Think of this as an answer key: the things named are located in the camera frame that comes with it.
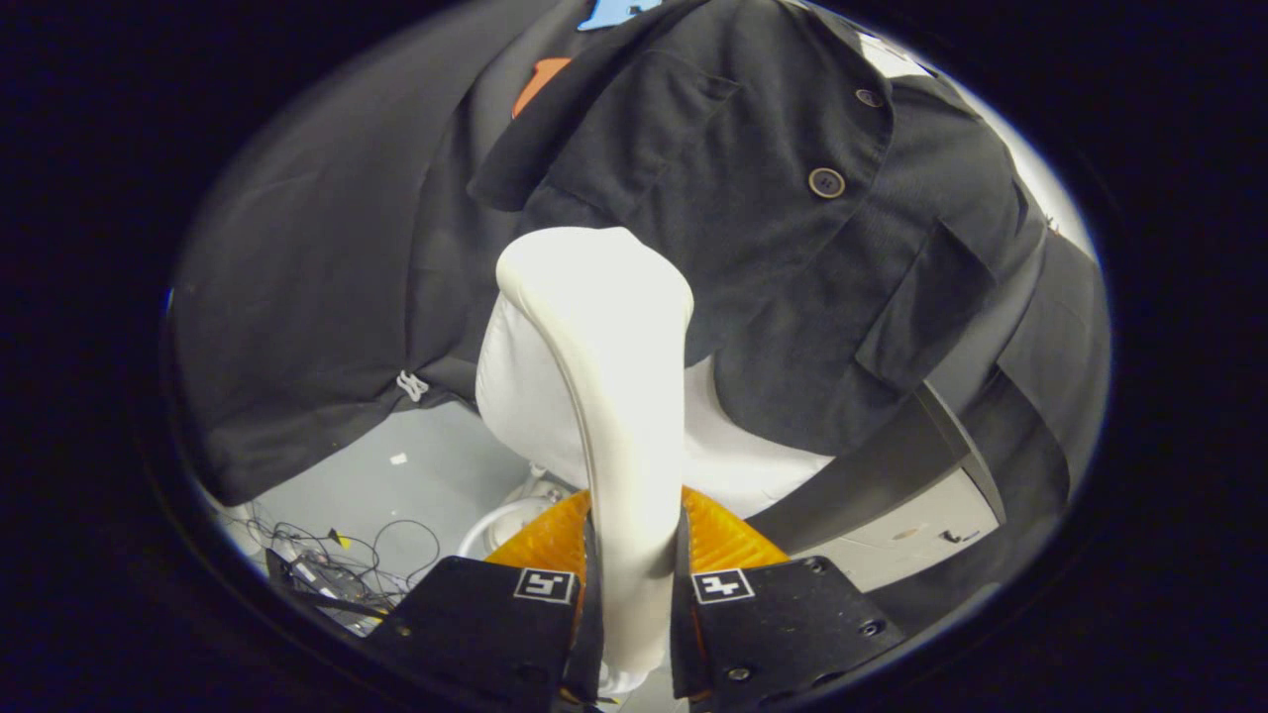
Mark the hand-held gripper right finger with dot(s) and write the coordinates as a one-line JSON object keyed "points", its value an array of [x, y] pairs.
{"points": [[686, 644]]}

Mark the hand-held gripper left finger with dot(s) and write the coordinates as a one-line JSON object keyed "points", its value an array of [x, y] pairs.
{"points": [[586, 644]]}

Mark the white garment steamer base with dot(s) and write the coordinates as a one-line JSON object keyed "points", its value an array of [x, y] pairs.
{"points": [[505, 520]]}

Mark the black suit jacket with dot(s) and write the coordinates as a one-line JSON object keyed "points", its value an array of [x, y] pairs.
{"points": [[773, 248]]}

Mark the grey and beige cabinet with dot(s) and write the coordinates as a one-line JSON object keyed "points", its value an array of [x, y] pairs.
{"points": [[892, 555]]}

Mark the small white cloth tie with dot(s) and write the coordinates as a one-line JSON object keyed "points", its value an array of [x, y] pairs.
{"points": [[412, 385]]}

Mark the black backdrop cloth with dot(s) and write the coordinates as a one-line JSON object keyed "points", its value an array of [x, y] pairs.
{"points": [[327, 277]]}

